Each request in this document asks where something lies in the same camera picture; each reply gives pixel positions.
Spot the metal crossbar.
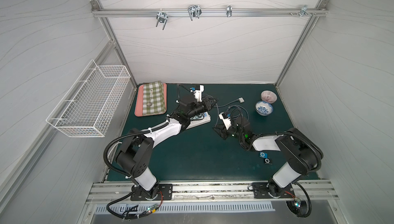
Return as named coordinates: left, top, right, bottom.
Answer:
left=92, top=5, right=329, bottom=18

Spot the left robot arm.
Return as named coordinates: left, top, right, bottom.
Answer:
left=103, top=84, right=218, bottom=198

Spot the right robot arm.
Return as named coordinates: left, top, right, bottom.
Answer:
left=213, top=112, right=324, bottom=197

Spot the green checkered cloth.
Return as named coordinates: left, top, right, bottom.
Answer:
left=142, top=81, right=167, bottom=116

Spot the white wire basket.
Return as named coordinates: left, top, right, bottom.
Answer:
left=46, top=60, right=130, bottom=138

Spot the pink striped bowl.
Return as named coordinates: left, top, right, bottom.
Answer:
left=261, top=90, right=278, bottom=104

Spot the blue patterned bowl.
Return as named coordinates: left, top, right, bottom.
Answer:
left=255, top=100, right=274, bottom=116

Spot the spoon with white handle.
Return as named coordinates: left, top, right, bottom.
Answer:
left=147, top=89, right=154, bottom=107

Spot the grey cable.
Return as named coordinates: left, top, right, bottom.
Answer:
left=226, top=105, right=249, bottom=123
left=201, top=94, right=241, bottom=111

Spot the white colourful power strip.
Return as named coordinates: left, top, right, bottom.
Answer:
left=186, top=112, right=211, bottom=129

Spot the aluminium front rail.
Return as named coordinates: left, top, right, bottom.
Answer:
left=86, top=179, right=339, bottom=204

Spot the blue mp3 player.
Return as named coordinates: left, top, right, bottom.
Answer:
left=260, top=152, right=268, bottom=158

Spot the pink tray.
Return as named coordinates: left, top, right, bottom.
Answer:
left=134, top=83, right=167, bottom=117

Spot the white power strip cord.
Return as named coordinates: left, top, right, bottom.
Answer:
left=104, top=140, right=124, bottom=167

